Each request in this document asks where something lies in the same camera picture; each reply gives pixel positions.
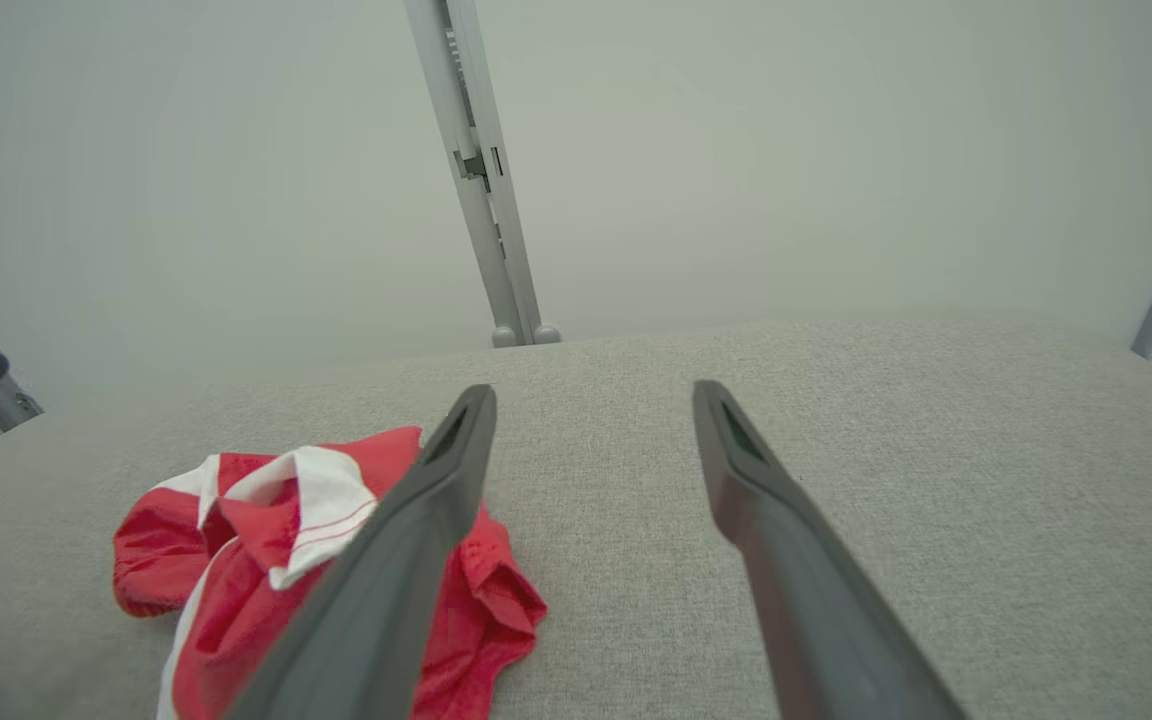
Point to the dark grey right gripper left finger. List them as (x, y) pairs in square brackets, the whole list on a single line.
[(376, 620)]

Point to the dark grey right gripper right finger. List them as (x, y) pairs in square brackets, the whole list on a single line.
[(826, 640)]

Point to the grey metal frame post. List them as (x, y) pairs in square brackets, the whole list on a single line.
[(481, 200)]

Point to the red and white garment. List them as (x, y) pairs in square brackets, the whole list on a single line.
[(246, 590)]

